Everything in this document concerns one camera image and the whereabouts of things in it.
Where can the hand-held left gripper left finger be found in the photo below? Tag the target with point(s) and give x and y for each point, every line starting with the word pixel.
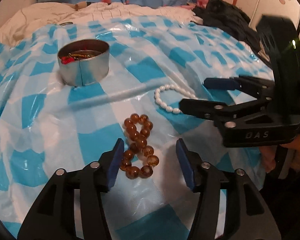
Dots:
pixel 115 165

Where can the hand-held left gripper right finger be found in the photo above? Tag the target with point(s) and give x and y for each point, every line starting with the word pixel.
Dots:
pixel 186 165

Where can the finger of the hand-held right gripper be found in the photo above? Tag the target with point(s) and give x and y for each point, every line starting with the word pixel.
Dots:
pixel 215 83
pixel 202 106

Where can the round metal tin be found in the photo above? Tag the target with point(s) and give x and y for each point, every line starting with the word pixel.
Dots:
pixel 90 72

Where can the person's right hand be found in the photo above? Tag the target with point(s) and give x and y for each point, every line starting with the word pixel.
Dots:
pixel 267 160

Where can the dark clothing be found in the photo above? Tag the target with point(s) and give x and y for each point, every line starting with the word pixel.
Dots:
pixel 227 22

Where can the blue checkered plastic cloth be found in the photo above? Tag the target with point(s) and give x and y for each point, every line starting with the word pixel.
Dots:
pixel 52 130

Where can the pink cloth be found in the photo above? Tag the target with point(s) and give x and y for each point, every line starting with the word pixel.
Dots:
pixel 202 2

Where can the round metal lid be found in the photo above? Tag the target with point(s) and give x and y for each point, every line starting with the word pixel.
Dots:
pixel 66 24

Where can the tan and black object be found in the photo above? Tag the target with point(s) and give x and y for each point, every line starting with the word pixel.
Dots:
pixel 82 5

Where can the white striped quilt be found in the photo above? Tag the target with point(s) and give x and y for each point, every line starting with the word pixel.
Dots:
pixel 40 15

